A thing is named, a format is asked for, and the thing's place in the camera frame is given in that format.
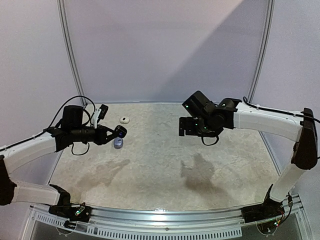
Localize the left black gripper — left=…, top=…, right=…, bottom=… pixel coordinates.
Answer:
left=71, top=124, right=119, bottom=145

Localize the blue-grey charging case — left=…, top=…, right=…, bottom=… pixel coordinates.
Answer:
left=113, top=137, right=124, bottom=149

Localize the black charging case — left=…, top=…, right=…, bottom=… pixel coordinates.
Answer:
left=114, top=125, right=128, bottom=139

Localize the white earbud charging case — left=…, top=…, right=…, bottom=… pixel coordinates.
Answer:
left=119, top=117, right=130, bottom=124

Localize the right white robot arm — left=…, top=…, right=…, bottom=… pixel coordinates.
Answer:
left=178, top=90, right=319, bottom=218

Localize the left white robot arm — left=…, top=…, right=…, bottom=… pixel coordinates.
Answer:
left=0, top=105, right=127, bottom=217

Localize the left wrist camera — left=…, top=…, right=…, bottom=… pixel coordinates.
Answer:
left=90, top=104, right=109, bottom=128

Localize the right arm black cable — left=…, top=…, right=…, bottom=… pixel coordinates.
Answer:
left=201, top=96, right=320, bottom=161

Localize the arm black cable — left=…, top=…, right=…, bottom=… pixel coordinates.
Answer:
left=0, top=96, right=97, bottom=156
left=201, top=96, right=320, bottom=161

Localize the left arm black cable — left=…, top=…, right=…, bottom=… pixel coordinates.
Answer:
left=0, top=96, right=97, bottom=156

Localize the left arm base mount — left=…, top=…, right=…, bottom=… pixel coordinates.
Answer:
left=48, top=184, right=93, bottom=230

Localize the right aluminium frame post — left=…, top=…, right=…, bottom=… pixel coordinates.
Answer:
left=244, top=0, right=275, bottom=107

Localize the aluminium frame post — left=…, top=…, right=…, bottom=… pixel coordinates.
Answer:
left=57, top=0, right=85, bottom=96
left=244, top=0, right=275, bottom=107

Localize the aluminium front rail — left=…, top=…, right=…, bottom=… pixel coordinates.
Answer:
left=22, top=195, right=312, bottom=240

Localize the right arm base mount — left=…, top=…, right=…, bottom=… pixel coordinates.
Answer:
left=241, top=185, right=293, bottom=225

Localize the left aluminium frame post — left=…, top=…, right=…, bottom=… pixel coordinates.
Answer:
left=57, top=0, right=85, bottom=96

